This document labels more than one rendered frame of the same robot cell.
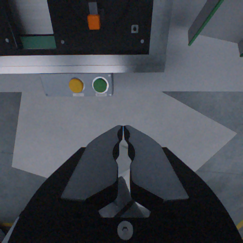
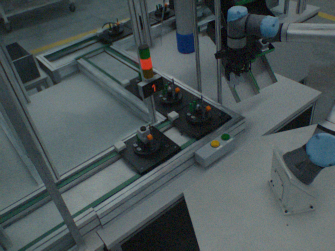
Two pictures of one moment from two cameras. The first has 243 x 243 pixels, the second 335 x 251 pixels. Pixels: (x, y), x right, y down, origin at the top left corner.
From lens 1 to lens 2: 1.53 m
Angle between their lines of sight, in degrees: 75
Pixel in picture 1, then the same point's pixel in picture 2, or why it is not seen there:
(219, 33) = (246, 96)
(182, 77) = (261, 125)
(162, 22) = (227, 110)
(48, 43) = (191, 142)
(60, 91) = (210, 151)
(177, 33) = not seen: hidden behind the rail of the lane
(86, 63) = (211, 136)
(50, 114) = (211, 193)
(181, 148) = not seen: hidden behind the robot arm
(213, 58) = (263, 113)
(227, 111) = not seen: outside the picture
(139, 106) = (259, 149)
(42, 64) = (193, 149)
